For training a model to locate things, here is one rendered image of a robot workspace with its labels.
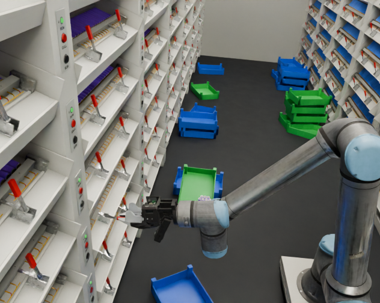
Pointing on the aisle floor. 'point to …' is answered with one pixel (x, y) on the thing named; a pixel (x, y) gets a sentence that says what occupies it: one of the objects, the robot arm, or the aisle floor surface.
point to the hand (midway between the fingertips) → (122, 218)
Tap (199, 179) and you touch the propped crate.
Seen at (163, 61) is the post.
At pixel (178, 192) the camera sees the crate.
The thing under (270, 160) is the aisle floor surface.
